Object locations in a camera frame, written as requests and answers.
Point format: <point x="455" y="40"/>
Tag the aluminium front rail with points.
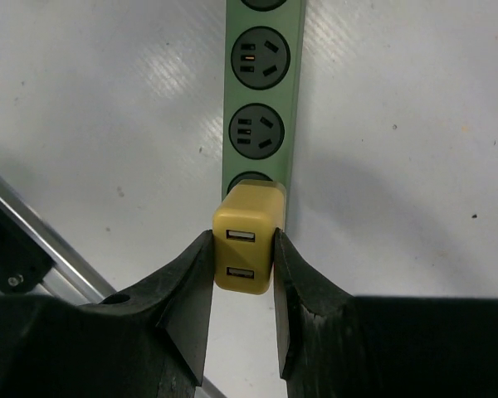
<point x="71" y="278"/>

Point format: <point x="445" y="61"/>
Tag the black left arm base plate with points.
<point x="23" y="263"/>

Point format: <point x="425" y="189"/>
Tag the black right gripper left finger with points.
<point x="148" y="340"/>

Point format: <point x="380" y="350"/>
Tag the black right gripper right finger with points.
<point x="333" y="344"/>

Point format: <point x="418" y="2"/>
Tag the green power strip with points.
<point x="263" y="48"/>

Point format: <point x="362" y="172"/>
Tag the yellow plug adapter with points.
<point x="243" y="230"/>

